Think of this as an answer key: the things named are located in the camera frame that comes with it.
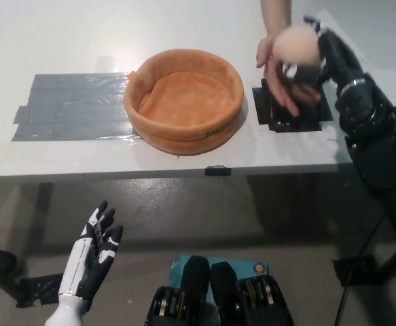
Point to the orange plush round basket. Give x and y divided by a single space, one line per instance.
191 98

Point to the beige plush dumpling toy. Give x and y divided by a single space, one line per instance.
296 44

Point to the robot torso black teal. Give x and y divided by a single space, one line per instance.
225 299

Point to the black floor tape patch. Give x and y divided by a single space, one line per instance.
41 288
371 268

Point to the small black tape piece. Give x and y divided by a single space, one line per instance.
218 170

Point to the robot right hand white black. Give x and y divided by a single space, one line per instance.
340 57

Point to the grey duct tape patch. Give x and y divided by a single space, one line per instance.
75 108

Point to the person bare hand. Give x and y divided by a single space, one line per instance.
279 89

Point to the black tape patch square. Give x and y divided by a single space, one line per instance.
308 119

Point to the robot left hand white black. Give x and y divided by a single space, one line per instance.
82 268

